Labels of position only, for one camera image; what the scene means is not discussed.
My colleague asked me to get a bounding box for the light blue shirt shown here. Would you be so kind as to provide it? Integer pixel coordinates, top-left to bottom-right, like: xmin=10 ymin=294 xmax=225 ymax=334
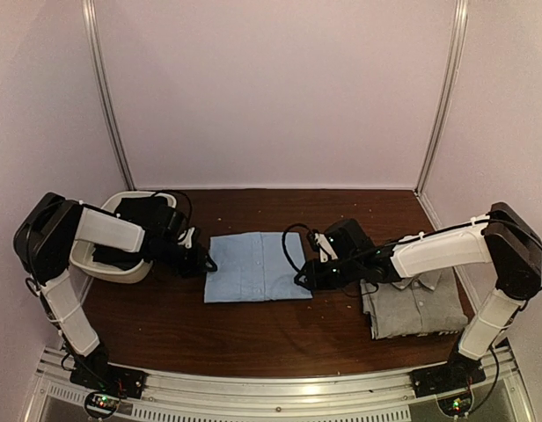
xmin=204 ymin=232 xmax=312 ymax=303

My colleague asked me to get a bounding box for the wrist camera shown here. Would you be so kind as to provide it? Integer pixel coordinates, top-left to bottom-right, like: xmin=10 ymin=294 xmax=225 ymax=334
xmin=307 ymin=230 xmax=338 ymax=263
xmin=177 ymin=226 xmax=200 ymax=249

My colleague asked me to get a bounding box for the white plastic basket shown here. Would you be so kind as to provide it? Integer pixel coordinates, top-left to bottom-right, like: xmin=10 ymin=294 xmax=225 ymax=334
xmin=70 ymin=191 xmax=178 ymax=284

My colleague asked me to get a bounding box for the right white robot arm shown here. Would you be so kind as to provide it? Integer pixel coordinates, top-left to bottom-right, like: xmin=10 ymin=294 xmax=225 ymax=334
xmin=293 ymin=202 xmax=542 ymax=389

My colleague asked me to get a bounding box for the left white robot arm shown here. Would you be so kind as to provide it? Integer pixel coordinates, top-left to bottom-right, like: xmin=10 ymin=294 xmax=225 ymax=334
xmin=13 ymin=192 xmax=217 ymax=390

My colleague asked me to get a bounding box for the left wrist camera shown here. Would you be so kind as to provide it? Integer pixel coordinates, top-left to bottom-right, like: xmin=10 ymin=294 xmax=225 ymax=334
xmin=177 ymin=226 xmax=200 ymax=249

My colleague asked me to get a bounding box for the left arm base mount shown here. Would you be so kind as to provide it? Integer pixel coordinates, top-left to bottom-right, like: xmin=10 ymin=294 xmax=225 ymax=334
xmin=70 ymin=350 xmax=147 ymax=399

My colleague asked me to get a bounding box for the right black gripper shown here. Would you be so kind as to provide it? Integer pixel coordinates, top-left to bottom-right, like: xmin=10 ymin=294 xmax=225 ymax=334
xmin=294 ymin=256 xmax=363 ymax=292

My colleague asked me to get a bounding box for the front aluminium rail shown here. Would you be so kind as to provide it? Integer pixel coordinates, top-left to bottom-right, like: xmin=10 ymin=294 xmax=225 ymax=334
xmin=20 ymin=346 xmax=536 ymax=421

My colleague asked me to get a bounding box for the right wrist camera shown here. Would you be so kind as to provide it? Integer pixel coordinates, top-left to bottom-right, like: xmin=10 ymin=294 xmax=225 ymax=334
xmin=307 ymin=230 xmax=338 ymax=263

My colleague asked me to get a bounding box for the black shirt in basket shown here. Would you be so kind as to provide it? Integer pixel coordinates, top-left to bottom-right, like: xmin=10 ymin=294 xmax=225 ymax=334
xmin=92 ymin=195 xmax=173 ymax=271

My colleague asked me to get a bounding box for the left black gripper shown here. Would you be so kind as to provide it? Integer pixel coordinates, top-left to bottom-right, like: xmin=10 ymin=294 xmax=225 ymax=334
xmin=153 ymin=240 xmax=217 ymax=279

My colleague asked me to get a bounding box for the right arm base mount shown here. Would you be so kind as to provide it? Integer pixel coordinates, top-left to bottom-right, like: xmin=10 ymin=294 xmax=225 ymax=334
xmin=410 ymin=350 xmax=487 ymax=397

